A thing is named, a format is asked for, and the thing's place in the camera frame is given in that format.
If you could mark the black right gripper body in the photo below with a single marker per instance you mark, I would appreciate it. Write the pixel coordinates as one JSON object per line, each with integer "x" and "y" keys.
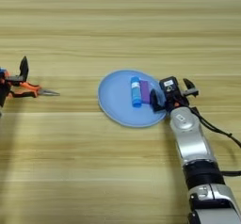
{"x": 175, "y": 100}

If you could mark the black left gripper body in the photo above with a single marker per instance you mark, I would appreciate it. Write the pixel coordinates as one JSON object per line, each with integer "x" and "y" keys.
{"x": 3, "y": 89}

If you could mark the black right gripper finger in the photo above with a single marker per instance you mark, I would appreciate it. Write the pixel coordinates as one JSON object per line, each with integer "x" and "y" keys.
{"x": 189, "y": 85}
{"x": 153, "y": 100}

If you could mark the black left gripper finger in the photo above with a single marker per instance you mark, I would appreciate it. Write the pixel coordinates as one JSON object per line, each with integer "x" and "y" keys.
{"x": 24, "y": 69}

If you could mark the purple cylinder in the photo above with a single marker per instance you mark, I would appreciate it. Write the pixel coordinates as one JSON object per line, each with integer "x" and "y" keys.
{"x": 145, "y": 92}

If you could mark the light blue round plate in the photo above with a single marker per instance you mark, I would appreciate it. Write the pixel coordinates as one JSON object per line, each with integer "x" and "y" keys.
{"x": 116, "y": 102}

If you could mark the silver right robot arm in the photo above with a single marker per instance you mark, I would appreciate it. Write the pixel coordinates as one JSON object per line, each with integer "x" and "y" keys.
{"x": 191, "y": 140}

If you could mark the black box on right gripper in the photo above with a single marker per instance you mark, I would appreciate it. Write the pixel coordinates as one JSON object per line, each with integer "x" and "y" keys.
{"x": 169, "y": 84}

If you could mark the blue glue stick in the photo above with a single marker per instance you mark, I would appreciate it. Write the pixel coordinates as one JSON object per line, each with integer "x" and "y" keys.
{"x": 136, "y": 92}

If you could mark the orange black needle-nose pliers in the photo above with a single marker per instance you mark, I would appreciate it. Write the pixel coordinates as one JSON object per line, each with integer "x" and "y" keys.
{"x": 47, "y": 92}

